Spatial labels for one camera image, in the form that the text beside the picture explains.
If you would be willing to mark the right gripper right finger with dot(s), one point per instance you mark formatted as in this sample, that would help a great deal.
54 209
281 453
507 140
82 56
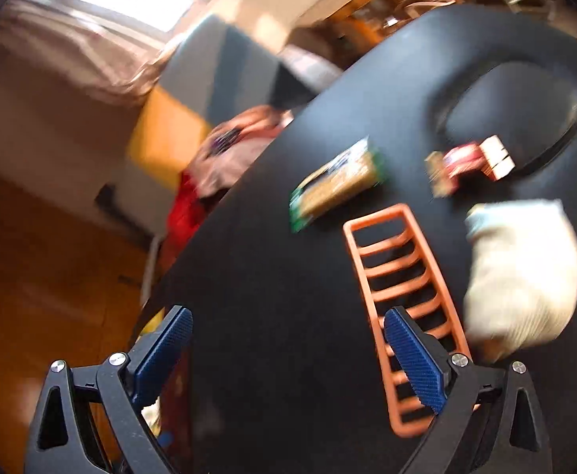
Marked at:
486 420

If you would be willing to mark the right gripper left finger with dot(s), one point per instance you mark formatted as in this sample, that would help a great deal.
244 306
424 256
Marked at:
62 435

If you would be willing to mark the red chocolate wrapper packet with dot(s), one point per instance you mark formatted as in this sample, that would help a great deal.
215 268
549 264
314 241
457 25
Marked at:
445 170

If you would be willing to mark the red gold gift box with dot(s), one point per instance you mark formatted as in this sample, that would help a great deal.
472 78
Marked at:
160 384

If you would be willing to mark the white sock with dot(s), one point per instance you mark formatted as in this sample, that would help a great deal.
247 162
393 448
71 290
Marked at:
522 290

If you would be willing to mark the orange plastic rack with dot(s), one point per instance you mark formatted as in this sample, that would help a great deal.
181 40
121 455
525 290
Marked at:
413 319

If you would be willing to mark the red bag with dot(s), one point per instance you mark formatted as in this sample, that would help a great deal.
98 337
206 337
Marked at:
186 215

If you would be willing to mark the green cracker packet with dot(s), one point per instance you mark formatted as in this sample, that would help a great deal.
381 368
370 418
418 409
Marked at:
350 173

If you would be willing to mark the pink cloth on chair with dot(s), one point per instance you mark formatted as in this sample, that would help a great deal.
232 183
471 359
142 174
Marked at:
233 146

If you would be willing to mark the grey yellow armchair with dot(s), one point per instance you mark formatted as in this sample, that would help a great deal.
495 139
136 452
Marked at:
215 73

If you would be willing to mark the wooden table background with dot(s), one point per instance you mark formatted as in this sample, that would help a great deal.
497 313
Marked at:
343 30

